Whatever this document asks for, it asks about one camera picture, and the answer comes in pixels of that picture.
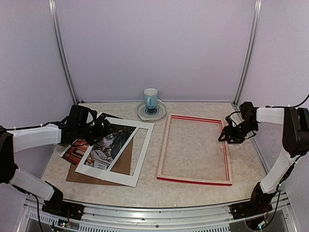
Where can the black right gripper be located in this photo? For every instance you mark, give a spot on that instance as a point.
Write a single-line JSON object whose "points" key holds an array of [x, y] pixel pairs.
{"points": [[232, 135]]}

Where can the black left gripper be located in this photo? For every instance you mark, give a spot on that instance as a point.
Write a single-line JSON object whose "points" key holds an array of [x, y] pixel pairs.
{"points": [[100, 133]]}

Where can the cat photo print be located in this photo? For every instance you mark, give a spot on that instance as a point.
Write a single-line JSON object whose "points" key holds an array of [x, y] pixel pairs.
{"points": [[102, 154]]}

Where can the white mat board passe-partout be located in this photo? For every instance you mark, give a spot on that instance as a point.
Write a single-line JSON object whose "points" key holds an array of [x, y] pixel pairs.
{"points": [[109, 175]]}

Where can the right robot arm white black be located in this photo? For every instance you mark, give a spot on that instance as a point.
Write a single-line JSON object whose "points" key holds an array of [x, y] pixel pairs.
{"points": [[292, 143]]}

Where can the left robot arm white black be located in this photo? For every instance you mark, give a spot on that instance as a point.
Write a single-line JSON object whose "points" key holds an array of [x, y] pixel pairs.
{"points": [[14, 140]]}

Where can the brown cardboard backing board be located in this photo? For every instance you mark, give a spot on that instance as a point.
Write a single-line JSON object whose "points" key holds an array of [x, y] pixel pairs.
{"points": [[122, 166]]}

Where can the striped ceramic plate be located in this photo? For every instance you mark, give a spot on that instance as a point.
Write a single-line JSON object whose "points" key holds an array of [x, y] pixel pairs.
{"points": [[156, 114]]}

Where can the light blue ceramic mug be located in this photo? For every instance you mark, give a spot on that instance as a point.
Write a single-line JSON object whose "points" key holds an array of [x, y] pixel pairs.
{"points": [[150, 98]]}

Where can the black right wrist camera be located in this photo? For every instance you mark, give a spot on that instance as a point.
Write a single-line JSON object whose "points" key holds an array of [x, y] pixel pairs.
{"points": [[230, 121]]}

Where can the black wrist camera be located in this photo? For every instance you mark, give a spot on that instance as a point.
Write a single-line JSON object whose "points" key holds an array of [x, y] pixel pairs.
{"points": [[230, 121], [81, 115]]}

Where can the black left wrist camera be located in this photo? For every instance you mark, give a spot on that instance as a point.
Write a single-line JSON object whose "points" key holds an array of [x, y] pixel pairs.
{"points": [[81, 115]]}

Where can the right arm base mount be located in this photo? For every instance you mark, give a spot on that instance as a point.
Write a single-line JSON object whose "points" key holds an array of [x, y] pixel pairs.
{"points": [[258, 204]]}

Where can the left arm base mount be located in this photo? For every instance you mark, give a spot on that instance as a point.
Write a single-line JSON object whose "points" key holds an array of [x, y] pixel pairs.
{"points": [[66, 210]]}

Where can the right aluminium corner post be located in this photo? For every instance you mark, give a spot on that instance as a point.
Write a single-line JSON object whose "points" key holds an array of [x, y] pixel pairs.
{"points": [[249, 51]]}

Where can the aluminium corner post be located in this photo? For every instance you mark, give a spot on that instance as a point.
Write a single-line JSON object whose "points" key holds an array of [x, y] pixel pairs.
{"points": [[249, 51], [61, 50]]}

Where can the aluminium front rail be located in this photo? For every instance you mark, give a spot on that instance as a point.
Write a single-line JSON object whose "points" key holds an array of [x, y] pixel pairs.
{"points": [[206, 218]]}

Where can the left aluminium corner post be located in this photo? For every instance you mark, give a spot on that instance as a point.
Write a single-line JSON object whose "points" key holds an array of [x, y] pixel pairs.
{"points": [[61, 50]]}

